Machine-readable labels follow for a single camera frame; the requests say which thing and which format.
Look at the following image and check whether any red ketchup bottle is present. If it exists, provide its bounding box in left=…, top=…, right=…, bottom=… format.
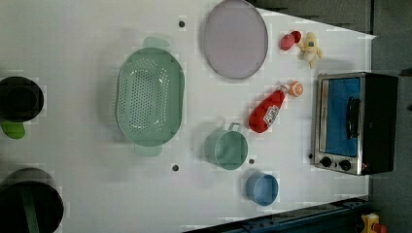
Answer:
left=249, top=85, right=289, bottom=133

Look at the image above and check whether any green plastic colander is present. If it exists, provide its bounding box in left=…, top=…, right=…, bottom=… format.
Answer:
left=116, top=37, right=185, bottom=156

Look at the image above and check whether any red toy strawberry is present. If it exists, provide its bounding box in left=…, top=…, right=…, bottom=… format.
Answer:
left=291, top=31, right=301, bottom=43
left=280, top=34, right=295, bottom=50

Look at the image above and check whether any green cup with handle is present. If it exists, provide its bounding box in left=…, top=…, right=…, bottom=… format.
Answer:
left=205, top=122, right=249, bottom=170

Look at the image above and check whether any yellow toy banana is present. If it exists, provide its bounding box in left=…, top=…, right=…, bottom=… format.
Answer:
left=297, top=32, right=323, bottom=68

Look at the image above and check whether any lilac round plate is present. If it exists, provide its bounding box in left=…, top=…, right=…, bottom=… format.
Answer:
left=202, top=0, right=268, bottom=80

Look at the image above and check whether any blue plastic cup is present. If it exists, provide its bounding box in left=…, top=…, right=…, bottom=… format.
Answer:
left=246, top=171, right=279, bottom=206

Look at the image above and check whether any black oven door handle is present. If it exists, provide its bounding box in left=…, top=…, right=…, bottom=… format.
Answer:
left=346, top=97, right=360, bottom=139

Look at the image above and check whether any orange slice toy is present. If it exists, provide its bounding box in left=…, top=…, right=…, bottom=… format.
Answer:
left=289, top=81, right=304, bottom=97

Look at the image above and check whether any black toaster oven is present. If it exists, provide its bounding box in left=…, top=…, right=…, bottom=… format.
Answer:
left=313, top=72, right=398, bottom=176

